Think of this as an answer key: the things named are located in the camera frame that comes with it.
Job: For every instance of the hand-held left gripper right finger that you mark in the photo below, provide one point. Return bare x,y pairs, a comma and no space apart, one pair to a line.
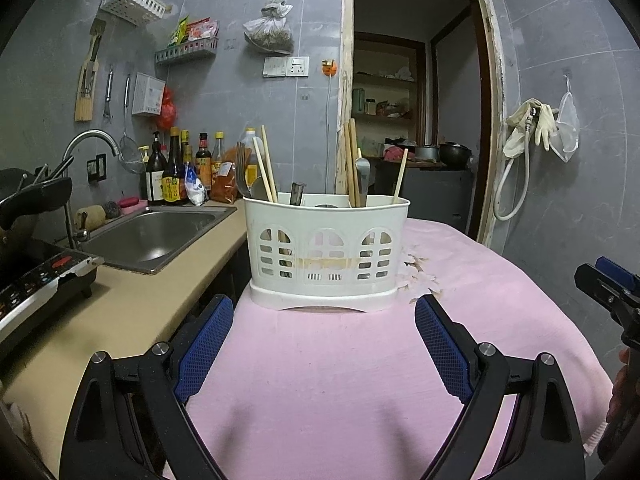
442,350

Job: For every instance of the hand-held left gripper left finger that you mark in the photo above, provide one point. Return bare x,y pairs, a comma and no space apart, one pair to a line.
205,350

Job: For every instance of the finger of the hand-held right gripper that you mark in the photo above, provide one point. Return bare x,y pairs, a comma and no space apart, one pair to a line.
605,287
617,270

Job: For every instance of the white plastic utensil basket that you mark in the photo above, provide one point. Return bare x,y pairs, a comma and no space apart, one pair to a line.
325,240

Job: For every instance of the metal spoon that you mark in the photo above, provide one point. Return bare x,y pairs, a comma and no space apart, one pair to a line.
259,189
362,175

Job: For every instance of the metal fork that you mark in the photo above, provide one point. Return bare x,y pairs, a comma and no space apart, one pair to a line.
243,170

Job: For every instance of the person's right hand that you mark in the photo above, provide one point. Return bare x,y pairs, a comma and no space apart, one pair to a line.
620,385

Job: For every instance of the beige kitchen counter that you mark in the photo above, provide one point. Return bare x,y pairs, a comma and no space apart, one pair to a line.
130,305

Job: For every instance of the pink tablecloth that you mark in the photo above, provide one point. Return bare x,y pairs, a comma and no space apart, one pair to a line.
340,370

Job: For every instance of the steel kitchen sink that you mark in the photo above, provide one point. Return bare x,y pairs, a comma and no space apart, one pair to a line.
150,235

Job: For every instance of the hanging white mesh bag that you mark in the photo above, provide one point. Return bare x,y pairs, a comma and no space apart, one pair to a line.
565,125

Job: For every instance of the dark cabinet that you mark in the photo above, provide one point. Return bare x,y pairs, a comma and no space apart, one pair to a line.
430,195

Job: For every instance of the white blue salt bag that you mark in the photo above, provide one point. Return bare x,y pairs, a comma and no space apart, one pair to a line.
195,190

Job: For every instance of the white rubber gloves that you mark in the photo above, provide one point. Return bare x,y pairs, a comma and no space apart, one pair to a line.
545,122

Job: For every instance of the steel wool scrubber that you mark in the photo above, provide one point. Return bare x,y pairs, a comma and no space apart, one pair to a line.
112,210

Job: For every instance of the orange spice bag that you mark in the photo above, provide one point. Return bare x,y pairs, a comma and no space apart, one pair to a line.
225,180

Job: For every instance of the beige loofah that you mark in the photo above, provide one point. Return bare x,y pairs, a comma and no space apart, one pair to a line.
90,217

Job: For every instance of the dark bottle white label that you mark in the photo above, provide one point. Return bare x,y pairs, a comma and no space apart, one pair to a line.
155,180

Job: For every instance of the tall dark sauce bottle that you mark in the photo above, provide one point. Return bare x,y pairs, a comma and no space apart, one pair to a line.
172,175

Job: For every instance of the black induction cooker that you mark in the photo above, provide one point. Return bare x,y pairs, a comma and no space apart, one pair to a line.
35,275

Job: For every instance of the dark bottle red label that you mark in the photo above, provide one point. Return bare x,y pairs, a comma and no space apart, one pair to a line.
203,162

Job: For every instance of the black cooking pot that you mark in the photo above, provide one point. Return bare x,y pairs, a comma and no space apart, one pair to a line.
455,155

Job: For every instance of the metal cooking pot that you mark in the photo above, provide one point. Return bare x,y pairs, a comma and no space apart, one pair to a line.
426,153

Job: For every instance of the yellow pump dispenser bottle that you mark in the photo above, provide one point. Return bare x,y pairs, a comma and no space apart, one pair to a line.
145,160

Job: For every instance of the clear bottle yellow cap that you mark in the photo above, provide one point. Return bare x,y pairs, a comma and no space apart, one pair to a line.
218,150

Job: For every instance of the dark bottle yellow cap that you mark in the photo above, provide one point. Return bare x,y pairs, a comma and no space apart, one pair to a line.
186,145

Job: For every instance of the hanging mesh strainer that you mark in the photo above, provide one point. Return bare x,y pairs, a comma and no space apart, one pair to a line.
131,155

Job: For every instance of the black wok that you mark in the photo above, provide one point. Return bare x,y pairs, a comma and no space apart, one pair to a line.
30,200

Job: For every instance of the red plastic bag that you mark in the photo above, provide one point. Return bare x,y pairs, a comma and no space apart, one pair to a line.
167,110

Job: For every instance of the curved steel faucet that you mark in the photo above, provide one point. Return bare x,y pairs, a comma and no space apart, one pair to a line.
82,137

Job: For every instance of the hanging metal peeler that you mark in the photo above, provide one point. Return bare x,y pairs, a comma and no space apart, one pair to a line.
108,92

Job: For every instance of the wooden storage shelf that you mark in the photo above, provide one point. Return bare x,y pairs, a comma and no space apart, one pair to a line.
385,80

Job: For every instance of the wooden knife holder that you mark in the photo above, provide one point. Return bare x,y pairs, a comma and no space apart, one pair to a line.
84,100

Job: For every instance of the white power socket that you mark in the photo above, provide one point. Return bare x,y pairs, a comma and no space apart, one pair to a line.
297,65

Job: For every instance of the green snack packet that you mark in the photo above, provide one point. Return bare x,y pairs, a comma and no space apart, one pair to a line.
178,32

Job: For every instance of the red snack packet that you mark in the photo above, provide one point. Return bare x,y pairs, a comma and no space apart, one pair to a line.
202,30

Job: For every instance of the hanging clear plastic bag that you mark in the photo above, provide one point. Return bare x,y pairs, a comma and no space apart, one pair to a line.
270,35

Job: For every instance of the black wall outlet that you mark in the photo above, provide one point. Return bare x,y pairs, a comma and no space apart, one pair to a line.
96,167

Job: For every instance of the white wall box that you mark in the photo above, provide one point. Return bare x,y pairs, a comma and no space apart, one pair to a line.
147,94

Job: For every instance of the white wall switch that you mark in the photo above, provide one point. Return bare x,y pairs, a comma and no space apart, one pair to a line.
275,66

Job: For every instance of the grey wall shelf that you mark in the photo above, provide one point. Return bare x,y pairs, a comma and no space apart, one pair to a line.
186,51

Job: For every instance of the orange wall hook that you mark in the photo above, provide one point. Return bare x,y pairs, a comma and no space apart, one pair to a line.
329,67

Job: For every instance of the worn door frame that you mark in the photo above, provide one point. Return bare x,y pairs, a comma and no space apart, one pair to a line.
346,60

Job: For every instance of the white wall basket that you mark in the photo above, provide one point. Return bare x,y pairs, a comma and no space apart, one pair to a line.
131,4

